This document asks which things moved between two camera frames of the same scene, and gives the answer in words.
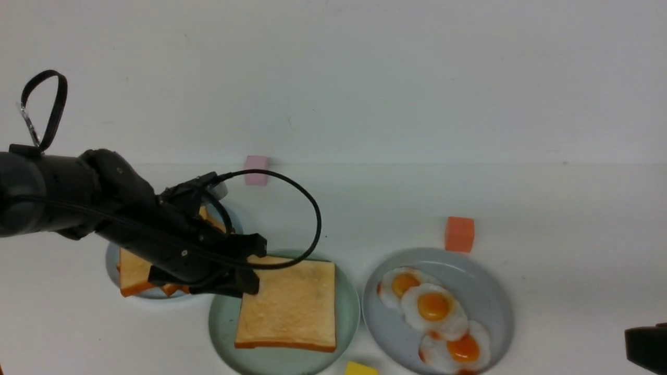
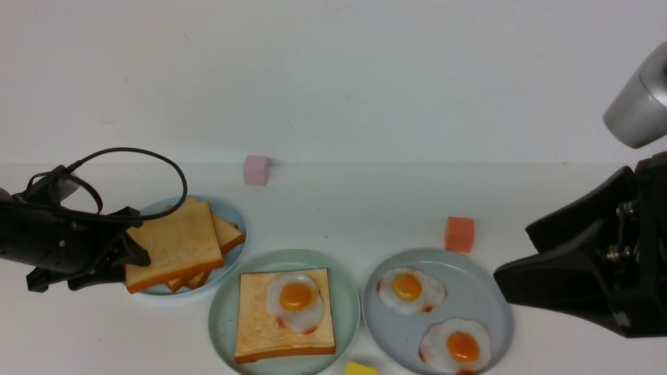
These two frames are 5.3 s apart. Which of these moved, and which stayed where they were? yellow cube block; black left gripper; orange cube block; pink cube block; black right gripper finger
Moved: black left gripper; black right gripper finger
Stayed: pink cube block; orange cube block; yellow cube block
